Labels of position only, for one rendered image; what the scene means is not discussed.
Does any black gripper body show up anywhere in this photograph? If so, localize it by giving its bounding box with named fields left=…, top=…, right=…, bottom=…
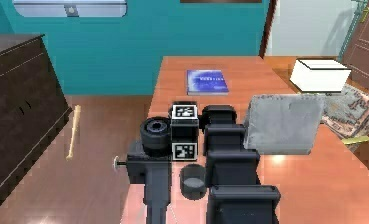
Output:
left=113, top=116, right=173, bottom=224

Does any dark grey mug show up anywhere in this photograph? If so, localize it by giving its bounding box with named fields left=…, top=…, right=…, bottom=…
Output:
left=179, top=163, right=207, bottom=201

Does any wooden baseball bat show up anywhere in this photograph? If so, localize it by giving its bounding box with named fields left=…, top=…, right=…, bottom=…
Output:
left=65, top=104, right=82, bottom=161

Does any blue book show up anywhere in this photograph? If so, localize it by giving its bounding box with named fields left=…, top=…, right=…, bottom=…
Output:
left=186, top=69, right=230, bottom=97

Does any grey laptop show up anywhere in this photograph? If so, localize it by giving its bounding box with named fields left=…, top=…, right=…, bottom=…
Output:
left=243, top=93, right=327, bottom=156

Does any dark brown chest of drawers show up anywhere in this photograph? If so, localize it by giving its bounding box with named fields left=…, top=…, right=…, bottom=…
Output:
left=0, top=33, right=73, bottom=216

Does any brown wooden table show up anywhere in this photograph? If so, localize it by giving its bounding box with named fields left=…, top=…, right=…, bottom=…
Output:
left=119, top=55, right=369, bottom=224

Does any white window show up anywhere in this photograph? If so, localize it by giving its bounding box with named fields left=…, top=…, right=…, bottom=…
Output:
left=12, top=0, right=128, bottom=19

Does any white box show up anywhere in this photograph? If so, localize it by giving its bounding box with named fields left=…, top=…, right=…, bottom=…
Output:
left=289, top=58, right=353, bottom=94

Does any yellow flat strip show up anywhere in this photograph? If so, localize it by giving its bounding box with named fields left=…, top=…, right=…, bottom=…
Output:
left=341, top=135, right=369, bottom=146

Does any patterned grey rug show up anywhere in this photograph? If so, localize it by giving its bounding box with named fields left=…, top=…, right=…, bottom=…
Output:
left=319, top=83, right=369, bottom=142

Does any brown room door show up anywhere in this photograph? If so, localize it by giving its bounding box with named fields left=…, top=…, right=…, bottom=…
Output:
left=343, top=0, right=369, bottom=95

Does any golden door handle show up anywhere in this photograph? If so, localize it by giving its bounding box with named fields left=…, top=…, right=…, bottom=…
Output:
left=359, top=5, right=369, bottom=24

